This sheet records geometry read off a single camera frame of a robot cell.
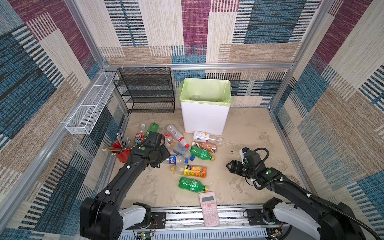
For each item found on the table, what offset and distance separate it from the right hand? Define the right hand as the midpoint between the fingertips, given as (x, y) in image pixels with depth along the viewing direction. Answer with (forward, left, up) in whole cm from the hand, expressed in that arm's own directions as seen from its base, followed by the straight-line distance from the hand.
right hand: (232, 169), depth 85 cm
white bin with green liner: (+26, +15, +26) cm, 39 cm away
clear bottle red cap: (+21, +30, -1) cm, 37 cm away
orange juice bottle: (-1, +23, +1) cm, 23 cm away
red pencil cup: (+11, +65, +6) cm, 66 cm away
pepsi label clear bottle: (+6, +33, +1) cm, 33 cm away
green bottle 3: (+31, +49, 0) cm, 58 cm away
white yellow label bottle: (+21, +16, +2) cm, 27 cm away
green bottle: (-9, +22, +1) cm, 24 cm away
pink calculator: (-19, +14, -4) cm, 24 cm away
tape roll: (-4, -34, -4) cm, 35 cm away
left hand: (+5, +36, +8) cm, 37 cm away
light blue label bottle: (+12, +29, +2) cm, 32 cm away
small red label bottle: (+22, +39, +2) cm, 45 cm away
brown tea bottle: (+14, +11, 0) cm, 18 cm away
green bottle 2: (+12, +18, -2) cm, 22 cm away
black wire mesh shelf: (+54, +55, +15) cm, 78 cm away
